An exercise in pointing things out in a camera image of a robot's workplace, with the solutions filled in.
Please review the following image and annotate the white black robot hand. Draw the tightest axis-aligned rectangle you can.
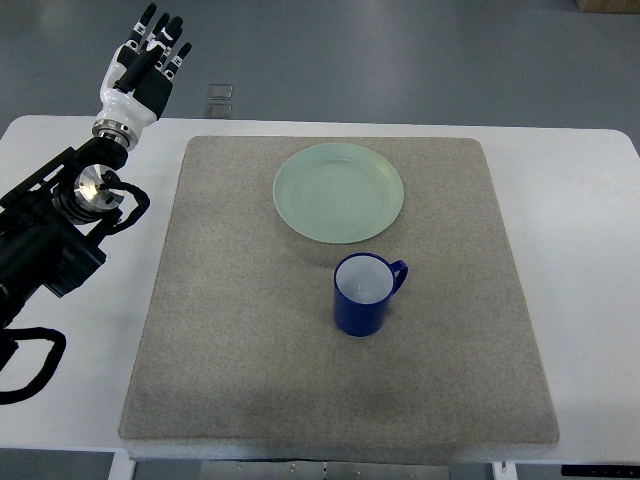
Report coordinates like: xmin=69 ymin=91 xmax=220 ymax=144
xmin=92 ymin=3 xmax=192 ymax=150

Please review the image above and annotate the blue mug white inside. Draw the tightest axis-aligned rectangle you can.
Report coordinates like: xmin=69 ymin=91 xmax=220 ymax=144
xmin=333 ymin=252 xmax=409 ymax=337

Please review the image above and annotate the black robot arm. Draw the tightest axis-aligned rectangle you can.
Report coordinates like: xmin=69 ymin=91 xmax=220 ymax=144
xmin=1 ymin=134 xmax=150 ymax=405

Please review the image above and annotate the metal floor socket plate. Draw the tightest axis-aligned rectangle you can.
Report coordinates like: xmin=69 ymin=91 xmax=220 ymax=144
xmin=204 ymin=83 xmax=233 ymax=120

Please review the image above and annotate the light green plate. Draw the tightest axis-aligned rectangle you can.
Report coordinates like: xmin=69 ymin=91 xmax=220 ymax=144
xmin=272 ymin=142 xmax=404 ymax=244

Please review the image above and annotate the grey felt mat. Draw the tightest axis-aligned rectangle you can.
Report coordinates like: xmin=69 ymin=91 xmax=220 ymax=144
xmin=120 ymin=137 xmax=559 ymax=452

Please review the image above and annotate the cardboard box corner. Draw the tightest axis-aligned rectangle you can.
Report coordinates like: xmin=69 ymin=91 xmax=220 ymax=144
xmin=576 ymin=0 xmax=640 ymax=14

